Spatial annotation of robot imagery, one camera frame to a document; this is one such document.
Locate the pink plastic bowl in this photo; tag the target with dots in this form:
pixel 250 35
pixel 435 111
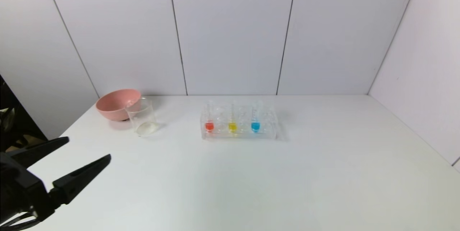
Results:
pixel 111 107

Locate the test tube with yellow pigment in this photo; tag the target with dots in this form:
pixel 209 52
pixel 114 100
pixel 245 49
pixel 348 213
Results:
pixel 233 127

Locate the test tube with red pigment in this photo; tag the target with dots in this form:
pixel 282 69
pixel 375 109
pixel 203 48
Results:
pixel 209 126

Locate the clear acrylic test tube rack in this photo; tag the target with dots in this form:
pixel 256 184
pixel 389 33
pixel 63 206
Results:
pixel 267 123

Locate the test tube with blue pigment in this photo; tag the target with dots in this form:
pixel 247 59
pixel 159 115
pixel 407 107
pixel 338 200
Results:
pixel 255 126

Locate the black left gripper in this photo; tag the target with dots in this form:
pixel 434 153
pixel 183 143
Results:
pixel 22 181

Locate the clear glass beaker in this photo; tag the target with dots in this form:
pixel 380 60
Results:
pixel 142 120

